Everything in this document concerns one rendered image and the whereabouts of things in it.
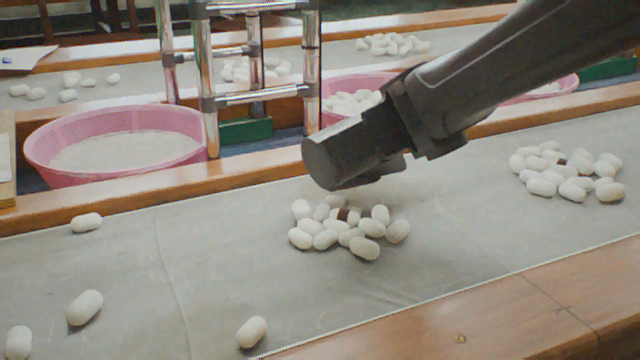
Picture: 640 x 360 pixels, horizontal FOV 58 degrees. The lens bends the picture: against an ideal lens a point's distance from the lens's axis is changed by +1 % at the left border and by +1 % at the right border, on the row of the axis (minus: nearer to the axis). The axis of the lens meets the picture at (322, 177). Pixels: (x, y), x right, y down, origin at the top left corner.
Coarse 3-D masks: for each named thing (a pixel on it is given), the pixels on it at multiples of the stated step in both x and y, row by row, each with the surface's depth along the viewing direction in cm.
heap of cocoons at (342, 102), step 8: (336, 96) 110; (344, 96) 110; (352, 96) 110; (360, 96) 110; (368, 96) 112; (376, 96) 109; (328, 104) 107; (336, 104) 106; (344, 104) 106; (352, 104) 105; (360, 104) 106; (368, 104) 106; (344, 112) 101; (352, 112) 103; (360, 112) 101
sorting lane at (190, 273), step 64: (576, 128) 95; (256, 192) 75; (320, 192) 75; (384, 192) 75; (448, 192) 75; (512, 192) 75; (0, 256) 62; (64, 256) 62; (128, 256) 62; (192, 256) 62; (256, 256) 62; (320, 256) 62; (384, 256) 62; (448, 256) 62; (512, 256) 62; (0, 320) 53; (64, 320) 53; (128, 320) 53; (192, 320) 53; (320, 320) 53
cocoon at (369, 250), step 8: (352, 240) 62; (360, 240) 61; (368, 240) 61; (352, 248) 61; (360, 248) 61; (368, 248) 60; (376, 248) 61; (360, 256) 61; (368, 256) 60; (376, 256) 61
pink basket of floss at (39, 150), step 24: (72, 120) 92; (96, 120) 95; (120, 120) 97; (168, 120) 97; (192, 120) 95; (48, 144) 88; (72, 144) 92; (48, 168) 75; (144, 168) 75; (168, 168) 78
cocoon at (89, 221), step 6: (78, 216) 66; (84, 216) 66; (90, 216) 66; (96, 216) 66; (72, 222) 66; (78, 222) 65; (84, 222) 66; (90, 222) 66; (96, 222) 66; (72, 228) 66; (78, 228) 66; (84, 228) 66; (90, 228) 66
